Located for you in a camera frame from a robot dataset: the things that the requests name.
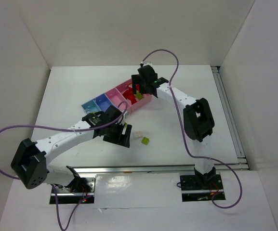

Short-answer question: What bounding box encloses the green 2x4 lego brick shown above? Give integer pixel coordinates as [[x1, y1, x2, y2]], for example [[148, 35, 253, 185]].
[[135, 93, 144, 101]]

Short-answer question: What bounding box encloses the green 2x2 lego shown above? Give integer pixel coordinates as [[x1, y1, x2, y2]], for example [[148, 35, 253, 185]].
[[141, 137, 150, 145]]

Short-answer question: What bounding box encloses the red curved lego brick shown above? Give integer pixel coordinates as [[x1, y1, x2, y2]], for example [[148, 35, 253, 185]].
[[128, 95, 137, 105]]

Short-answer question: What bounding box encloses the red 2x4 lego brick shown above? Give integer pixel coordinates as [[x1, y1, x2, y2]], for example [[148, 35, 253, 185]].
[[122, 88, 133, 98]]

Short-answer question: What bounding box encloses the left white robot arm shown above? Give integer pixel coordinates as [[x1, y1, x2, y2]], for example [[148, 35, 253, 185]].
[[11, 106, 132, 192]]

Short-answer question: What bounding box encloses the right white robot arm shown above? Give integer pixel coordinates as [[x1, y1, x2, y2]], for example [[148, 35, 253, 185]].
[[132, 62, 216, 186]]

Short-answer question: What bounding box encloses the white lego brick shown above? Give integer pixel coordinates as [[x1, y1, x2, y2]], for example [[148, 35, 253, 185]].
[[132, 131, 143, 139]]

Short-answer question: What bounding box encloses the large pink container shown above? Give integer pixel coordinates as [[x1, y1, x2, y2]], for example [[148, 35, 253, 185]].
[[115, 79, 151, 114]]

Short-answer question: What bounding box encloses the narrow pink container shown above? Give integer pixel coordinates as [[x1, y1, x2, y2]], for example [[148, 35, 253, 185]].
[[105, 88, 131, 118]]

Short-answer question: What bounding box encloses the dark blue container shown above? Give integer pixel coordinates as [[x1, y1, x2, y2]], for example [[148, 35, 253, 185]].
[[93, 93, 117, 112]]

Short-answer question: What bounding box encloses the light blue container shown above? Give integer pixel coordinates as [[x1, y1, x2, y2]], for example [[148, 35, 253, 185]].
[[81, 100, 101, 114]]

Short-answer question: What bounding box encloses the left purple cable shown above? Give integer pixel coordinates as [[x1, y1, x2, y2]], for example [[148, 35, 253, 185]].
[[0, 101, 128, 231]]

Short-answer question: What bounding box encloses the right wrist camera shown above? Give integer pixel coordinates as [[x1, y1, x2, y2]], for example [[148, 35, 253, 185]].
[[140, 61, 153, 67]]

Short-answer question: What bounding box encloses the front aluminium rail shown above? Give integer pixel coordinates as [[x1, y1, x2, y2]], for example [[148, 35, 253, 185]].
[[44, 164, 250, 174]]

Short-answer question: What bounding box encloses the aluminium rail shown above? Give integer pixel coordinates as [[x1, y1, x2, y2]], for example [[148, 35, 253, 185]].
[[44, 164, 250, 174], [211, 66, 249, 168]]

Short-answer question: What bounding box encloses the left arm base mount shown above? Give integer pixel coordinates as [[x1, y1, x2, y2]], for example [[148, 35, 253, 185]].
[[48, 166, 96, 205]]

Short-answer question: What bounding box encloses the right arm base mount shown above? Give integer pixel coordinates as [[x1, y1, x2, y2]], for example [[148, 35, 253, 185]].
[[176, 174, 225, 202]]

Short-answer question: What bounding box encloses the right side aluminium rail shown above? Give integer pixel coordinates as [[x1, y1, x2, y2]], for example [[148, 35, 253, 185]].
[[211, 66, 249, 168]]

